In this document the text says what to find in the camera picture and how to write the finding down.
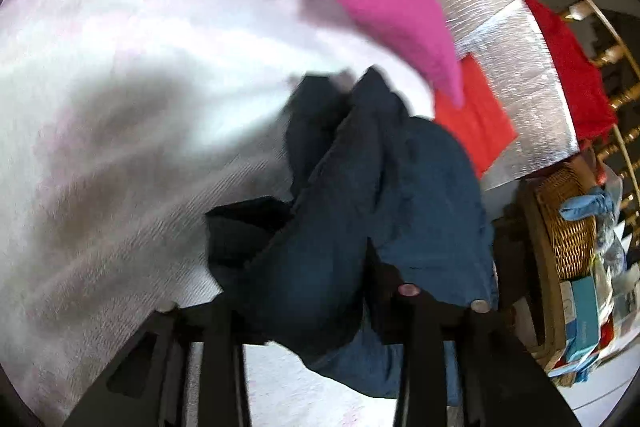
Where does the wicker basket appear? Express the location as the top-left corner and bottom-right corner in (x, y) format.
(520, 157), (626, 368)

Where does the clear plastic bag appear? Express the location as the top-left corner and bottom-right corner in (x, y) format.
(595, 207), (640, 333)

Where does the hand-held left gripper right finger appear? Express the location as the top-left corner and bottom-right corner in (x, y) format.
(367, 237), (581, 427)

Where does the red pillow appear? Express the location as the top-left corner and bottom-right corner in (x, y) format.
(432, 54), (518, 180)

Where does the navy puffer jacket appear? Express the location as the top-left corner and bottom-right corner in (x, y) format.
(205, 67), (501, 408)

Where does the red cloth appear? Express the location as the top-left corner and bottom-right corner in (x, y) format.
(515, 0), (618, 142)

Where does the teal cardboard box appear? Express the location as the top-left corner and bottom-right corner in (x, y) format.
(570, 277), (603, 358)

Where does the silver foil insulation mat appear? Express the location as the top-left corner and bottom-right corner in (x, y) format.
(277, 0), (581, 192)

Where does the pink pillow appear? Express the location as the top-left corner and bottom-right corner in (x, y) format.
(335, 0), (466, 108)

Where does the light blue cloth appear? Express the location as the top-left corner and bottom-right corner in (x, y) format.
(560, 187), (621, 223)

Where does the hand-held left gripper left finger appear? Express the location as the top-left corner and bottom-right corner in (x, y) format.
(65, 302), (251, 427)

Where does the white fleece blanket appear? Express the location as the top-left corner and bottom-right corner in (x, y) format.
(0, 0), (436, 427)

